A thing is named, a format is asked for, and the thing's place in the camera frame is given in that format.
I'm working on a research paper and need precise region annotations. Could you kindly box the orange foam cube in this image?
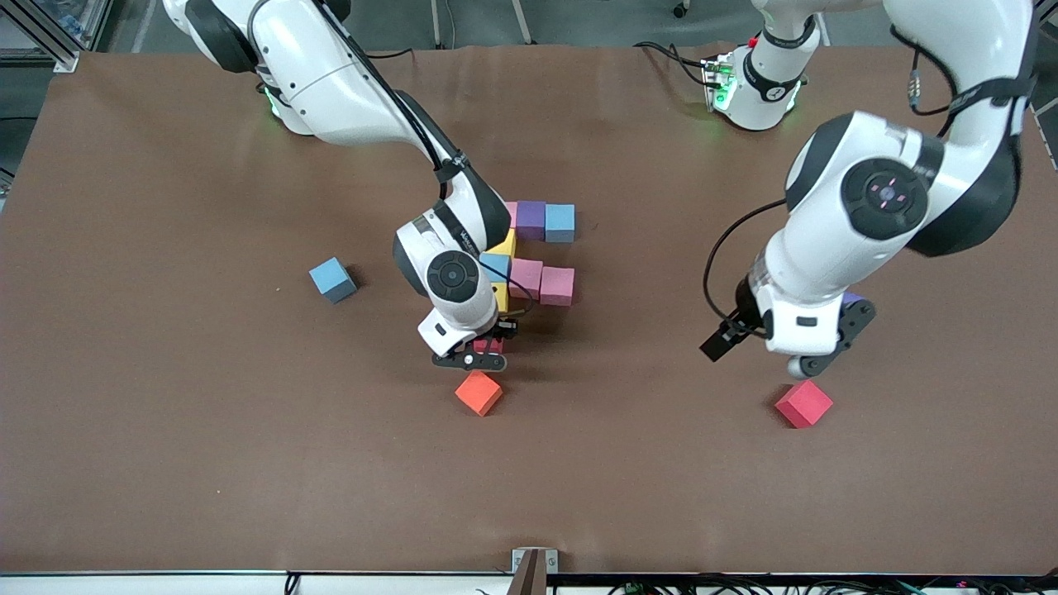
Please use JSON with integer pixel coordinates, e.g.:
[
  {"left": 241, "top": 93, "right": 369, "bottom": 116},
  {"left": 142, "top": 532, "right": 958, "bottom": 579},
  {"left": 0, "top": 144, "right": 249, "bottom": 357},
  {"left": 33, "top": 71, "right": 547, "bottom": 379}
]
[{"left": 454, "top": 369, "right": 503, "bottom": 417}]

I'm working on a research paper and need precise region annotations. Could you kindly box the brown table mat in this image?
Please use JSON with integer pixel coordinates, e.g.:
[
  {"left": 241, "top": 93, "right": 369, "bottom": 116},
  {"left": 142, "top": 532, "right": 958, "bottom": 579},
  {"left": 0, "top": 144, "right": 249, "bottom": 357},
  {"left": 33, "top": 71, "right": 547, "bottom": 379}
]
[{"left": 0, "top": 45, "right": 1058, "bottom": 577}]

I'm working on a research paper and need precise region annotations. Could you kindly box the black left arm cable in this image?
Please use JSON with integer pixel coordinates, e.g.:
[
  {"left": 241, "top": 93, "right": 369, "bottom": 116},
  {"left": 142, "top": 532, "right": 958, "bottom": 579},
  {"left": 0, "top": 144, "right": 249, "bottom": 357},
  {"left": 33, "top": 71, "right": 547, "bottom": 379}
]
[{"left": 702, "top": 25, "right": 960, "bottom": 333}]

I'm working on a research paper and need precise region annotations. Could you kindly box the metal table edge bracket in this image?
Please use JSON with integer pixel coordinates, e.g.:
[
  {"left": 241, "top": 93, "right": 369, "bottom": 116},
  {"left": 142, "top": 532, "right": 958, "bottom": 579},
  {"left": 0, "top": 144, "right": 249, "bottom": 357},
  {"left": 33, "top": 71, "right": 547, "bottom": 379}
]
[{"left": 506, "top": 547, "right": 560, "bottom": 595}]

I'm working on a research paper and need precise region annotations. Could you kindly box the aluminium frame post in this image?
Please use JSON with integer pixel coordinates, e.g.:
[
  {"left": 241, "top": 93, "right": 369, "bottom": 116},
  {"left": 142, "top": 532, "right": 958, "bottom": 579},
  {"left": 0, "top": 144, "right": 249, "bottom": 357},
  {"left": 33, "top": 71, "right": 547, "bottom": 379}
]
[
  {"left": 0, "top": 0, "right": 82, "bottom": 74},
  {"left": 989, "top": 0, "right": 1058, "bottom": 64}
]

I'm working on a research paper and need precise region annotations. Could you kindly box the white table edge rail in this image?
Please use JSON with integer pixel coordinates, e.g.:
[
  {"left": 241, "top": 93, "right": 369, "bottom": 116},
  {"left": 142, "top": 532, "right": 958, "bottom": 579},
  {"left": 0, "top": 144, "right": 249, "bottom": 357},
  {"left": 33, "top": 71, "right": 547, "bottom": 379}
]
[{"left": 0, "top": 572, "right": 513, "bottom": 595}]

